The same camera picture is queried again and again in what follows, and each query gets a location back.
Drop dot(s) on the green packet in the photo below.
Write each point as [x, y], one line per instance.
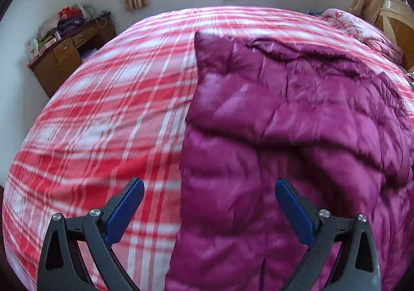
[45, 42]

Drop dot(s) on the pink floral quilt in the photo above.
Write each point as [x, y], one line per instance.
[355, 29]

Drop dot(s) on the purple down jacket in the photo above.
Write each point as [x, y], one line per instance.
[258, 148]

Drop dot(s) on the red box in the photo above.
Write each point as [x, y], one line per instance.
[66, 13]

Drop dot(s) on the small blue cloth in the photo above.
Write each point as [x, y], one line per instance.
[313, 13]

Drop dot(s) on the dark purple clothes pile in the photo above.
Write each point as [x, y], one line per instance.
[69, 26]

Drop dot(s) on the bed with red plaid sheet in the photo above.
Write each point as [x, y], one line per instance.
[113, 116]

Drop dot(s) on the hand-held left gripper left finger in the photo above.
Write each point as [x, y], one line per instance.
[124, 210]

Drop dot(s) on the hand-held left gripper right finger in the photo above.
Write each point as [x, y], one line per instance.
[296, 213]

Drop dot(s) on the brown wooden desk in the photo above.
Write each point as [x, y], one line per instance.
[55, 64]

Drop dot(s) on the white floral bag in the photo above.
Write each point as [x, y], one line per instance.
[33, 48]

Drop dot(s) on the pink plastic bag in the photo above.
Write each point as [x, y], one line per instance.
[48, 26]

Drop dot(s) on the wooden headboard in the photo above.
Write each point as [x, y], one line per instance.
[393, 19]

